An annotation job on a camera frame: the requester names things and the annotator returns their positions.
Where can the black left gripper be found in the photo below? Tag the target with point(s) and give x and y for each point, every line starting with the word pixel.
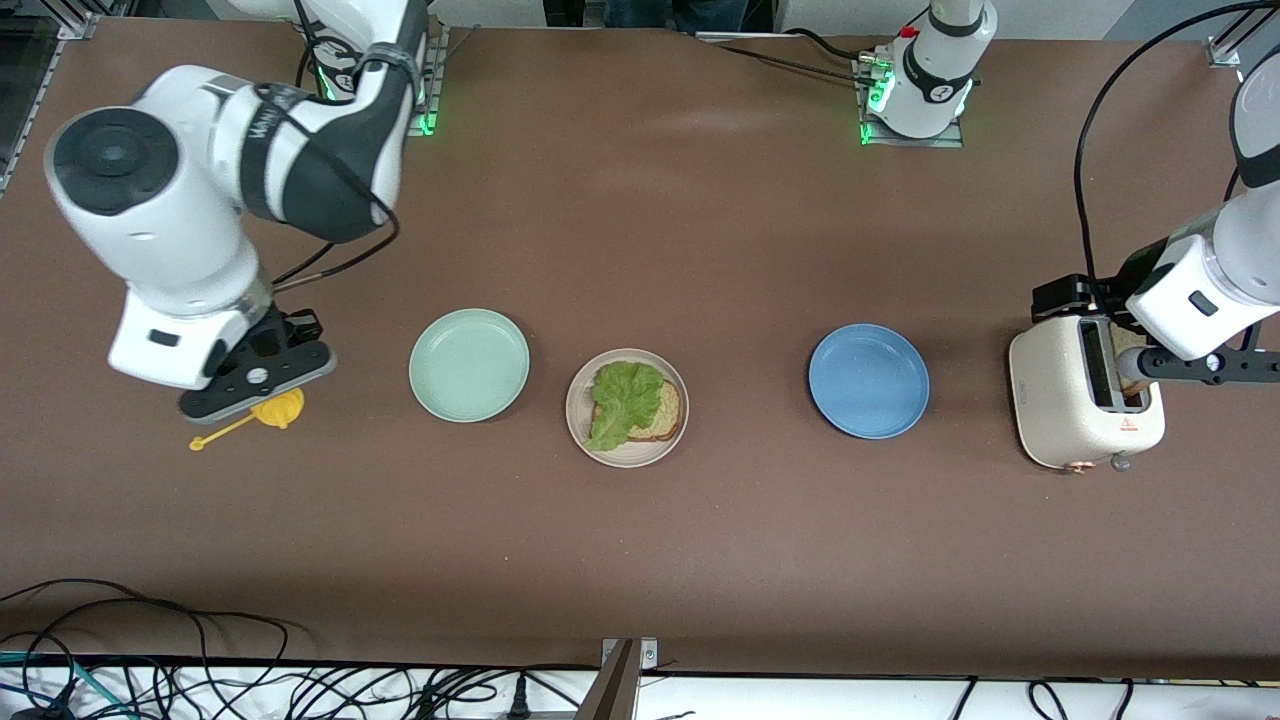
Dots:
pixel 1070 294

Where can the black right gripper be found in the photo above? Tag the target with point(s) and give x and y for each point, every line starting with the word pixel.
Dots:
pixel 281 331

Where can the yellow mustard squeeze bottle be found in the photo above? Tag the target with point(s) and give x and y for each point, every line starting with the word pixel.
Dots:
pixel 280 410

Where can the green lettuce leaf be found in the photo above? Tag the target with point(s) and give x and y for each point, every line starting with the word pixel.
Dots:
pixel 620 400

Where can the light crust bread slice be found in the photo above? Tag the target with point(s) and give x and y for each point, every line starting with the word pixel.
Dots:
pixel 670 410

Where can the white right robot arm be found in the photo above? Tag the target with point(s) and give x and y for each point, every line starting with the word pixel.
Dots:
pixel 150 230

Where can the mint green plate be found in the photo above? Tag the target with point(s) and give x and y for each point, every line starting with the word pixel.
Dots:
pixel 468 365

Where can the blue plate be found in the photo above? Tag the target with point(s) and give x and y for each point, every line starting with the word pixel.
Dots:
pixel 868 381

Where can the beige plate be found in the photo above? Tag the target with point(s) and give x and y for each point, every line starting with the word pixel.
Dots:
pixel 580 405

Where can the dark crust bread slice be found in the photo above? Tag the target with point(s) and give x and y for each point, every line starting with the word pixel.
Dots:
pixel 1130 338

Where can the white toaster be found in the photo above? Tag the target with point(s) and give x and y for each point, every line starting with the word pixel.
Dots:
pixel 1050 400

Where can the brown table cover mat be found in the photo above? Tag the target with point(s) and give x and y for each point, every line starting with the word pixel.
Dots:
pixel 640 250

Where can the black power plug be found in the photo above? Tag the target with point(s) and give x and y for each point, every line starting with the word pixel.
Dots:
pixel 518 700

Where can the person in dark trousers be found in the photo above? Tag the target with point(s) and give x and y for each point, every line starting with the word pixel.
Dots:
pixel 680 12

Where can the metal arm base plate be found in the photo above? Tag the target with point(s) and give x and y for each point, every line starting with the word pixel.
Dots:
pixel 872 142
pixel 438 90

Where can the metal clamp bracket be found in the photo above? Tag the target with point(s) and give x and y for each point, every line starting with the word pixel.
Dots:
pixel 615 680

